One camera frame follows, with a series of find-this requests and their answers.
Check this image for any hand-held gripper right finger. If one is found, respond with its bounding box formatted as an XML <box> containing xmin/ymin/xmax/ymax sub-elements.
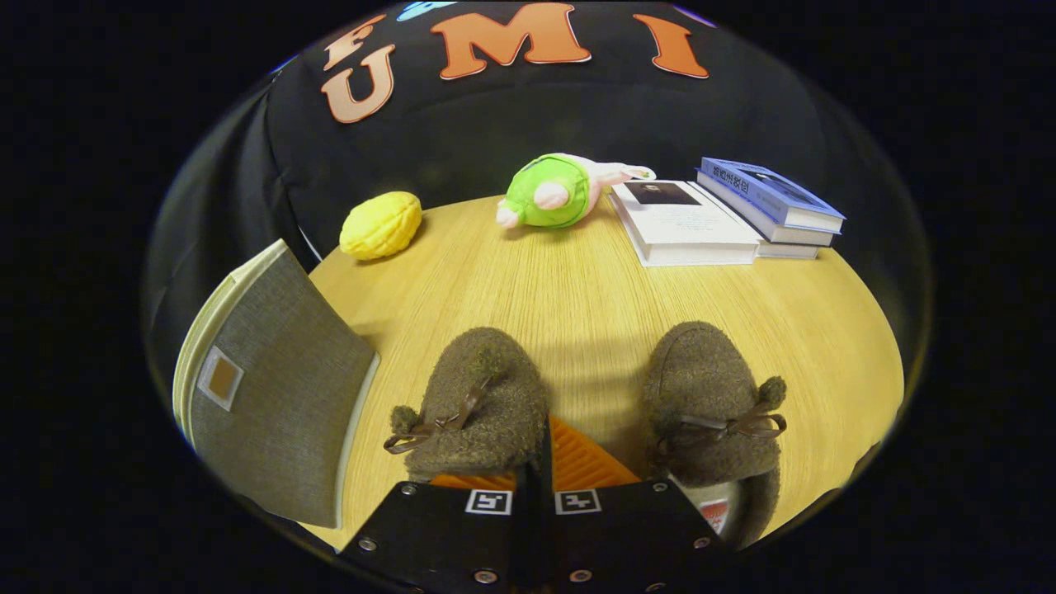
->
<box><xmin>532</xmin><ymin>415</ymin><xmax>727</xmax><ymax>594</ymax></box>

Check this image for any black backdrop cloth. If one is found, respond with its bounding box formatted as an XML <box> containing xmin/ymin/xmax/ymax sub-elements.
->
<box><xmin>148</xmin><ymin>0</ymin><xmax>925</xmax><ymax>372</ymax></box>

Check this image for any blue book with photo cover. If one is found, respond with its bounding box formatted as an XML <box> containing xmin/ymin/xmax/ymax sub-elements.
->
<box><xmin>697</xmin><ymin>157</ymin><xmax>847</xmax><ymax>234</ymax></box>

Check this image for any brown fuzzy shoe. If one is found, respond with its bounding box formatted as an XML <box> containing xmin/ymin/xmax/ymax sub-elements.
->
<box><xmin>383</xmin><ymin>327</ymin><xmax>551</xmax><ymax>482</ymax></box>
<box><xmin>642</xmin><ymin>321</ymin><xmax>789</xmax><ymax>552</ymax></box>

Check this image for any green and pink plush toy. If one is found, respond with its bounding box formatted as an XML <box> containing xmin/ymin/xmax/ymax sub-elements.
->
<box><xmin>496</xmin><ymin>153</ymin><xmax>658</xmax><ymax>229</ymax></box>

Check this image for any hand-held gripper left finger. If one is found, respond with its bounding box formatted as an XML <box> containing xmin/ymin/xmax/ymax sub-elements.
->
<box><xmin>338</xmin><ymin>460</ymin><xmax>537</xmax><ymax>594</ymax></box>

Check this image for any yellow bun-shaped plush toy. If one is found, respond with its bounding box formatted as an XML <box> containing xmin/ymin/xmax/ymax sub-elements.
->
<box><xmin>339</xmin><ymin>191</ymin><xmax>423</xmax><ymax>262</ymax></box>

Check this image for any thin blue-edged book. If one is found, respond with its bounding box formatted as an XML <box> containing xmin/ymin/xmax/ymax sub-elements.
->
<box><xmin>695</xmin><ymin>171</ymin><xmax>836</xmax><ymax>248</ymax></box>

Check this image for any white book with portrait cover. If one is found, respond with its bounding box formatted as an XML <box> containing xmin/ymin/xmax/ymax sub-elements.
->
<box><xmin>608</xmin><ymin>180</ymin><xmax>764</xmax><ymax>268</ymax></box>

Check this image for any grey fabric storage box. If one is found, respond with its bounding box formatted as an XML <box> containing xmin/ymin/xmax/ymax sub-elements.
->
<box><xmin>172</xmin><ymin>239</ymin><xmax>381</xmax><ymax>530</ymax></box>

